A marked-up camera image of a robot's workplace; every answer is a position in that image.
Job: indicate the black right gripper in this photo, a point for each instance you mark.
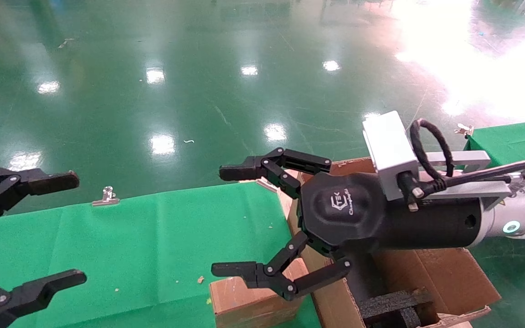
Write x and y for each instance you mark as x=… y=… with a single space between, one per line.
x=353 y=214

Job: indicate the small brown cardboard box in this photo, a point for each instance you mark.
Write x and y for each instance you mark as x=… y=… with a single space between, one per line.
x=253 y=303

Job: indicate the large open brown carton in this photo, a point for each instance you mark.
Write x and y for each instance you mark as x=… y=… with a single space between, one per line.
x=445 y=278

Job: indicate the silver binder clip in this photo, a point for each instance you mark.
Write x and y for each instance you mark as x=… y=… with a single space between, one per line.
x=106 y=198
x=268 y=185
x=465 y=130

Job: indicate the large green table cloth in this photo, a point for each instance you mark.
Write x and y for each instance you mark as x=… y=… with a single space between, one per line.
x=130 y=255

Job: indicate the black foam insert block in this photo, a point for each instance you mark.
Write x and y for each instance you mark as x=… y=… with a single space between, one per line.
x=394 y=305

